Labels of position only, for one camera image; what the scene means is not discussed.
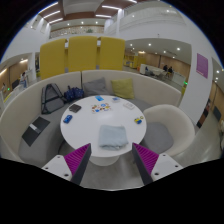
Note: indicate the white table pedestal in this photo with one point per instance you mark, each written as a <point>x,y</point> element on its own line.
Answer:
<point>103,160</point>

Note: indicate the yellow-green cushion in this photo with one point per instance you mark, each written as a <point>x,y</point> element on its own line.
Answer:
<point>122,88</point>

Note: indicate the colourful sticker sheet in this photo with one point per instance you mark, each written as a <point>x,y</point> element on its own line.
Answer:
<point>101,107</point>

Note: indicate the yellow partition panel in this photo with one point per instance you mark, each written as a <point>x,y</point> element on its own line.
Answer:
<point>112,53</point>
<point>52,60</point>
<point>82,53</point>

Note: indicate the purple wall panel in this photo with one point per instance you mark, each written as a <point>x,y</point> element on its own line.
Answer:
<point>202,65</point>

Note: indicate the curved beige sofa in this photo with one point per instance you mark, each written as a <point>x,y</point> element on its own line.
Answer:
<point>20,113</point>

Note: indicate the grey armchair seat cushion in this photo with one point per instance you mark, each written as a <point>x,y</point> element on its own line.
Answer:
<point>156,136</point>

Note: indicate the ceiling lights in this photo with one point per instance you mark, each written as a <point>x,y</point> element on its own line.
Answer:
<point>51,14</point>

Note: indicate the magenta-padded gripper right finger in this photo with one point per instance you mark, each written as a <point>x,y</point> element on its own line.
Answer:
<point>146,159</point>

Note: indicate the flat white box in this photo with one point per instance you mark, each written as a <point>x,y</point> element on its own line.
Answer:
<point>128,105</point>

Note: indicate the white round armchair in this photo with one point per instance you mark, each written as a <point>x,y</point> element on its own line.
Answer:
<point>181,126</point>

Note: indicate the small blue box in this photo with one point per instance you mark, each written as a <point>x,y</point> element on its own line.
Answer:
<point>67,119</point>

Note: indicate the light blue towel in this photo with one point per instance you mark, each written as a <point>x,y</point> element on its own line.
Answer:
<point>113,137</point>

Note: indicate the blue card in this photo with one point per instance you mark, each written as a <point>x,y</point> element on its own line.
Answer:
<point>99,98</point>

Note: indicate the small white-blue packet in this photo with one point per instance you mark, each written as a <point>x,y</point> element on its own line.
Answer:
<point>116,99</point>

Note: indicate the grey mesh backpack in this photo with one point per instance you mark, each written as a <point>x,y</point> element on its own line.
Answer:
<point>51,98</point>

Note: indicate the black laptop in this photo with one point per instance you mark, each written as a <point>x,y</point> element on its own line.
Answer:
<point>35,130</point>

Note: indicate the yellow and blue toy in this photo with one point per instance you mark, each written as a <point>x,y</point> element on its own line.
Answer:
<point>138,120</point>

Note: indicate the person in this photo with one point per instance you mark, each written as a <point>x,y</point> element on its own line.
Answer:
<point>170,70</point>
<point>23,79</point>
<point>165,68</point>

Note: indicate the dark blue dotted bag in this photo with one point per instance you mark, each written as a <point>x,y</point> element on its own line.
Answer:
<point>74,94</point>

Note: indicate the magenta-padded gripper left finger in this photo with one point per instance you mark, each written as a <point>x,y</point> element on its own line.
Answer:
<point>77,160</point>

